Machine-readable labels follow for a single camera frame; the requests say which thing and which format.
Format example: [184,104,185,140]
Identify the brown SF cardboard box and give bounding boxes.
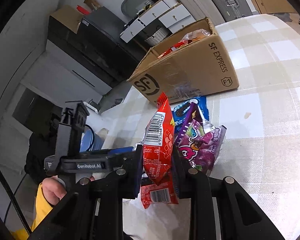
[127,17,239,103]

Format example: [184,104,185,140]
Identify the blue Oreo package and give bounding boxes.
[172,96,210,134]

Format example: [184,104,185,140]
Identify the woven laundry basket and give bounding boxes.
[145,27,170,47]

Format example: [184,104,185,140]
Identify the white drawer desk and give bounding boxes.
[120,0,196,43]

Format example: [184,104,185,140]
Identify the yellow left sleeve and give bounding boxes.
[11,184,52,240]

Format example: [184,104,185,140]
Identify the checkered beige tablecloth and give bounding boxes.
[102,14,300,239]

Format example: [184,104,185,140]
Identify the red barcode snack bag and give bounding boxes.
[142,93,175,185]

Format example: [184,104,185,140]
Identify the small red snack packet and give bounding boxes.
[141,171,178,209]

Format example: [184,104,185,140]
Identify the purple grape candy bag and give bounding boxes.
[174,104,226,176]

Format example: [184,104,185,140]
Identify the left hand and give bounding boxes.
[42,176,67,206]

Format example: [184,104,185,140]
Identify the grey oval mirror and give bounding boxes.
[121,0,149,18]

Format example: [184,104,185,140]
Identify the blue plastic bowls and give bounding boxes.
[79,128,104,152]

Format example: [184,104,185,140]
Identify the beige suitcase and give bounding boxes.
[179,0,225,25]

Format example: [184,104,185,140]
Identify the red star snack bag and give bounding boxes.
[157,40,192,59]

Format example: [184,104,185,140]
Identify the black refrigerator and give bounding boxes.
[77,6,146,81]

